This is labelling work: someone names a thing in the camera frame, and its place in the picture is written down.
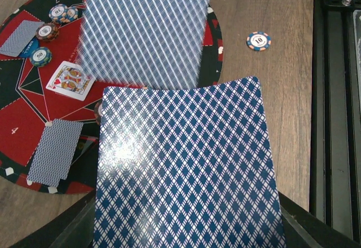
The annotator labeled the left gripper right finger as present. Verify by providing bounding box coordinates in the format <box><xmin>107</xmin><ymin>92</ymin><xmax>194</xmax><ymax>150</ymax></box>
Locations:
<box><xmin>279</xmin><ymin>193</ymin><xmax>360</xmax><ymax>247</ymax></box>

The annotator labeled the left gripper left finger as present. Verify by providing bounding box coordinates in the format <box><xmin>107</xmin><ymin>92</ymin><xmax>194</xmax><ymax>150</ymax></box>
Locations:
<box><xmin>12</xmin><ymin>191</ymin><xmax>95</xmax><ymax>247</ymax></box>

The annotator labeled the blue backed card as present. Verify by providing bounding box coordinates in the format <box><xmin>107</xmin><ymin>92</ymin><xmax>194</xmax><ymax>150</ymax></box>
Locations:
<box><xmin>78</xmin><ymin>0</ymin><xmax>210</xmax><ymax>90</ymax></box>
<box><xmin>27</xmin><ymin>119</ymin><xmax>83</xmax><ymax>187</ymax></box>
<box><xmin>1</xmin><ymin>20</ymin><xmax>43</xmax><ymax>57</ymax></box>

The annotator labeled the triangular all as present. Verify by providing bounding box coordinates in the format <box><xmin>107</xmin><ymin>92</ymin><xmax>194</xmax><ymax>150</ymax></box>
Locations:
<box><xmin>71</xmin><ymin>135</ymin><xmax>99</xmax><ymax>165</ymax></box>

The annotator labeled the brown poker chip stack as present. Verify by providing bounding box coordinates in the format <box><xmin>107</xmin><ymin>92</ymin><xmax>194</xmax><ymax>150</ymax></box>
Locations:
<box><xmin>94</xmin><ymin>100</ymin><xmax>102</xmax><ymax>125</ymax></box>

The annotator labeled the blue backed card deck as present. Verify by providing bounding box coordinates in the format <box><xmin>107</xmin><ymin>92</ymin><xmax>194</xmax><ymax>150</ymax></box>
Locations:
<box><xmin>93</xmin><ymin>76</ymin><xmax>287</xmax><ymax>247</ymax></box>

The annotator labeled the king of hearts card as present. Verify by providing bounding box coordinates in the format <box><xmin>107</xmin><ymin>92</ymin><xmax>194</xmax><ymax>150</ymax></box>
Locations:
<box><xmin>46</xmin><ymin>61</ymin><xmax>95</xmax><ymax>101</ymax></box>

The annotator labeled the teal chip stack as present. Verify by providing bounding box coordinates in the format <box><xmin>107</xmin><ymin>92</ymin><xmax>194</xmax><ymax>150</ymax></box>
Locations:
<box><xmin>29</xmin><ymin>47</ymin><xmax>52</xmax><ymax>67</ymax></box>

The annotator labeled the blue small blind button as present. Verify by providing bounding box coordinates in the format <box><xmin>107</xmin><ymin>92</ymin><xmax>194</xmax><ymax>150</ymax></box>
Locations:
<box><xmin>18</xmin><ymin>37</ymin><xmax>39</xmax><ymax>58</ymax></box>

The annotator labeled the blue backed card top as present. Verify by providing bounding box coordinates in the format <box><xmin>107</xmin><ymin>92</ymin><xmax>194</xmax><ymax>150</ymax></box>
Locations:
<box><xmin>1</xmin><ymin>20</ymin><xmax>43</xmax><ymax>57</ymax></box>

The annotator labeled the white chip stack mat top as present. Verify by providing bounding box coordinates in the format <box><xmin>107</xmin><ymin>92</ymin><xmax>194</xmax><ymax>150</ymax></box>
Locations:
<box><xmin>49</xmin><ymin>4</ymin><xmax>78</xmax><ymax>24</ymax></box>

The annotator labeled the round red black poker mat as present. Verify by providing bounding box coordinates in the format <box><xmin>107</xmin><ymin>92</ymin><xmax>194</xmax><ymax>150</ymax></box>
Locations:
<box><xmin>1</xmin><ymin>0</ymin><xmax>223</xmax><ymax>194</ymax></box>

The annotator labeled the blue white poker chip stack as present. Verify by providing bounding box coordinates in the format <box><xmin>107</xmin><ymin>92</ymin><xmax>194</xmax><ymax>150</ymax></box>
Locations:
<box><xmin>246</xmin><ymin>31</ymin><xmax>271</xmax><ymax>51</ymax></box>

